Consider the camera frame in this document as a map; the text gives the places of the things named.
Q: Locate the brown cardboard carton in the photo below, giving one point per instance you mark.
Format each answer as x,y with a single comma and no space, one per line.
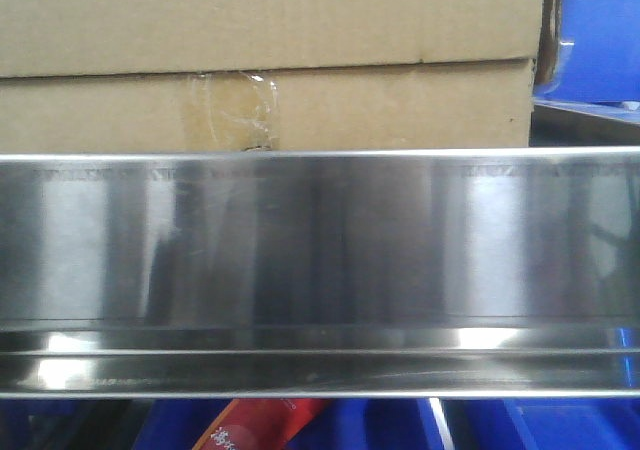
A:
114,76

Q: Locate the stainless steel shelf rail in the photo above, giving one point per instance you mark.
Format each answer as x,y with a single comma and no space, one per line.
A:
452,274

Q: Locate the blue plastic bin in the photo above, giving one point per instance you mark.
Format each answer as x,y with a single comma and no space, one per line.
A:
345,424
593,97

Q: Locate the red snack package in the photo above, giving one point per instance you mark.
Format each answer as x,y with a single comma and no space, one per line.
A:
260,423

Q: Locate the blue plastic bin lower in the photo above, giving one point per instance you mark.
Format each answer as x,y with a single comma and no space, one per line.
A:
345,424

